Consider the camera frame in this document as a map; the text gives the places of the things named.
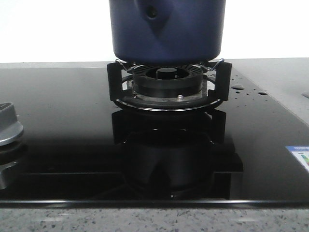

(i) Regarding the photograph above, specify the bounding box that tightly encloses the dark blue cooking pot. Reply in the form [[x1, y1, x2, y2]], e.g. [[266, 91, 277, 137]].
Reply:
[[109, 0, 226, 65]]

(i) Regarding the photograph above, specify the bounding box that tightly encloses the black pot support grate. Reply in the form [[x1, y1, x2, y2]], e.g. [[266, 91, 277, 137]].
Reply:
[[107, 62, 232, 112]]

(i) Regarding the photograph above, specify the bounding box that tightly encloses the black gas burner head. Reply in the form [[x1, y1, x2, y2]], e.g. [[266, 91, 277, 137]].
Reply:
[[133, 65, 203, 98]]

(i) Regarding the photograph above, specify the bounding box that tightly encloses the black glass gas hob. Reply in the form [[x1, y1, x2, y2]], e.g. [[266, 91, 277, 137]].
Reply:
[[0, 67, 309, 208]]

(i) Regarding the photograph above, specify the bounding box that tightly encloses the silver stove control knob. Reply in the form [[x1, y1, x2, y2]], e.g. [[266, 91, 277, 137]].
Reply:
[[0, 102, 24, 146]]

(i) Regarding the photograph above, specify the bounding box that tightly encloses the energy rating label sticker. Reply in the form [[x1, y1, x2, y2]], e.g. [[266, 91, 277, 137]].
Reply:
[[286, 145, 309, 172]]

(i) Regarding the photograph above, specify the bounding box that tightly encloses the silver wire pot reducer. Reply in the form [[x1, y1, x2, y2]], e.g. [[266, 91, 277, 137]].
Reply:
[[114, 58, 225, 74]]

